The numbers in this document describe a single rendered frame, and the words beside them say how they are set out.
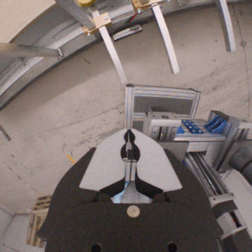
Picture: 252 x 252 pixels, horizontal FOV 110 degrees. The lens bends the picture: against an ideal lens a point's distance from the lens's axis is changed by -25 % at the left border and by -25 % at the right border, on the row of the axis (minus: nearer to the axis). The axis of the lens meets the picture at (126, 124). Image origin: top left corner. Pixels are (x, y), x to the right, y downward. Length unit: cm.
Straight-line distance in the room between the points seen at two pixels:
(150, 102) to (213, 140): 77
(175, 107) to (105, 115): 87
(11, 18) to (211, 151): 129
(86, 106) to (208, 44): 171
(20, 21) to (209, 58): 175
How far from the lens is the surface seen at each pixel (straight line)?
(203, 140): 74
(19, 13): 78
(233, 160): 81
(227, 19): 66
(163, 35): 61
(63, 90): 166
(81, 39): 79
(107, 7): 90
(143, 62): 145
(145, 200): 42
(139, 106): 130
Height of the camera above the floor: 143
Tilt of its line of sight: 62 degrees down
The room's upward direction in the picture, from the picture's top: 180 degrees clockwise
